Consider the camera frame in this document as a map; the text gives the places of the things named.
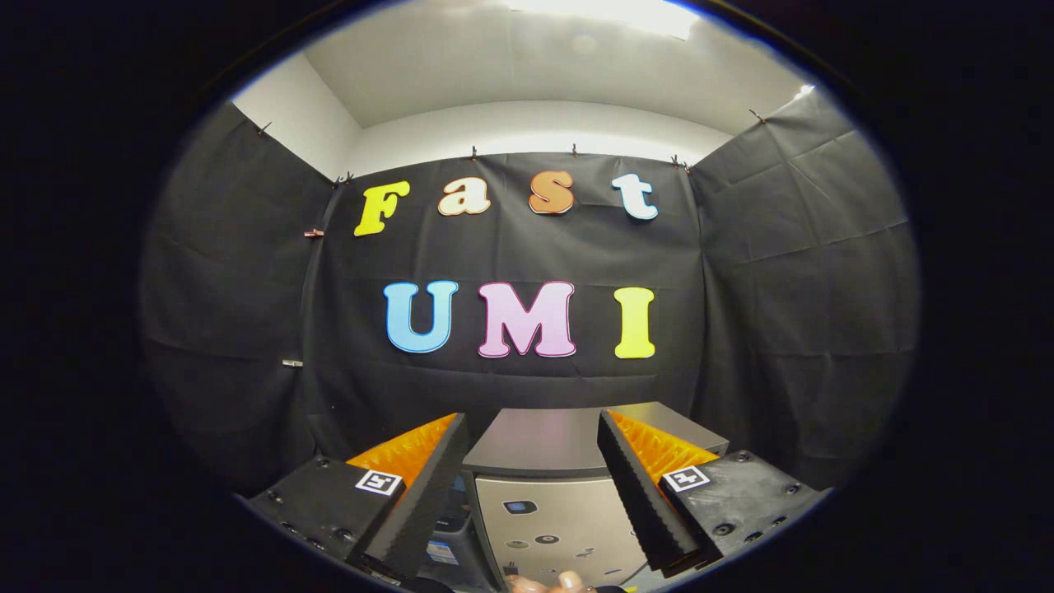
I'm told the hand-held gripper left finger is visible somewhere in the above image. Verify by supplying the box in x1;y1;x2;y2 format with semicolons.
247;412;470;581

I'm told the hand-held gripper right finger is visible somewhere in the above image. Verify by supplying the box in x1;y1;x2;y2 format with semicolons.
597;409;828;577

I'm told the beige cabinet with dark top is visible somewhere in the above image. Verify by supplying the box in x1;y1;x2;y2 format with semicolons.
461;401;731;591

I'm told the black backdrop cloth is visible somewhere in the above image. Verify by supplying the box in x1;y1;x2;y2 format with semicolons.
140;86;921;495

